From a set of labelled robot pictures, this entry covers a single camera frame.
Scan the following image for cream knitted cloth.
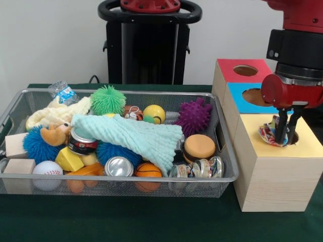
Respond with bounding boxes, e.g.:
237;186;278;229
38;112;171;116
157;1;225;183
25;96;92;132

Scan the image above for silver drink can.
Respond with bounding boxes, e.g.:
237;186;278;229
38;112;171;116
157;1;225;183
103;156;134;177

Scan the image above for dark green table cloth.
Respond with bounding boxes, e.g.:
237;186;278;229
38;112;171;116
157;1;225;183
0;83;323;242
301;107;323;123

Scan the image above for small colourful patterned cloth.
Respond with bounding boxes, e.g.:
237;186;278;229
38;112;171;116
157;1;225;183
257;114;291;148

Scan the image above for blue koosh ball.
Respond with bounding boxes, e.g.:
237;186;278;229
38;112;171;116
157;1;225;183
22;125;67;165

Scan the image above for yellow smiley ball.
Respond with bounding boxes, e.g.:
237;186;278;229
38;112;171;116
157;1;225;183
142;104;166;126

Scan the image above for green koosh ball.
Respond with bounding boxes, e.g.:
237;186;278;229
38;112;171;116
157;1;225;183
90;85;127;118

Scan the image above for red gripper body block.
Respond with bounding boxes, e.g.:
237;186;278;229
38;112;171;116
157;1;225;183
261;73;323;109

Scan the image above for crushed plastic water bottle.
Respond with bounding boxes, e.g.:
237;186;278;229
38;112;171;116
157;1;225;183
47;80;79;106

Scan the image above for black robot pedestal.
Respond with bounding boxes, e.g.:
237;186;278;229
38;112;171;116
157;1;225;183
97;0;203;85

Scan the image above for shallow silver mesh bin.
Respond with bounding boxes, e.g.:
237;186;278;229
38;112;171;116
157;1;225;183
0;88;239;199

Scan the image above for purple spiky ball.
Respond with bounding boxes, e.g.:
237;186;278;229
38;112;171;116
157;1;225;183
173;97;212;138

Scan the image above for white baseball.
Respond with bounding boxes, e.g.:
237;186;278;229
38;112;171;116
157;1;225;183
32;160;63;191

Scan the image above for wooden box three holes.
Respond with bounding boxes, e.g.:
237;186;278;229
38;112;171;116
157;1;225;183
211;58;323;212

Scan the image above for toy hamburger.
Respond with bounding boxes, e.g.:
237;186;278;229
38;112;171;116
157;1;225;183
183;134;217;164

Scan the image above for mint green waffle cloth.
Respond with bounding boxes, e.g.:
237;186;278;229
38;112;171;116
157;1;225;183
71;114;183;177

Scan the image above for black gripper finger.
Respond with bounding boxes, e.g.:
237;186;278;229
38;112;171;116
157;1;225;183
287;106;303;145
275;107;288;143

